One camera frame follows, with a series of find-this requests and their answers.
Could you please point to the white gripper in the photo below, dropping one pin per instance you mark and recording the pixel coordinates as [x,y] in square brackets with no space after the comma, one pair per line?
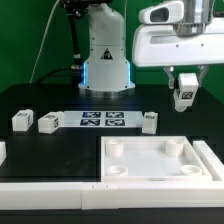
[159,46]

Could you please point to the white square tabletop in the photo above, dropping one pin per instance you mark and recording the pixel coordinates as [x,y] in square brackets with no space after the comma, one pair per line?
[151,158]

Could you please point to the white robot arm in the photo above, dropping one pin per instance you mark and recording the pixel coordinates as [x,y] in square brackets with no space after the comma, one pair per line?
[107,71]

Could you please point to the white obstacle fence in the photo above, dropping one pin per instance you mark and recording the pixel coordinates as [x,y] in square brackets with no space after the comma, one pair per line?
[115,195]

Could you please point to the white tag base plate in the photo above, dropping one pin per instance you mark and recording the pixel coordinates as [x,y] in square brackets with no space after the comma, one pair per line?
[102,119]

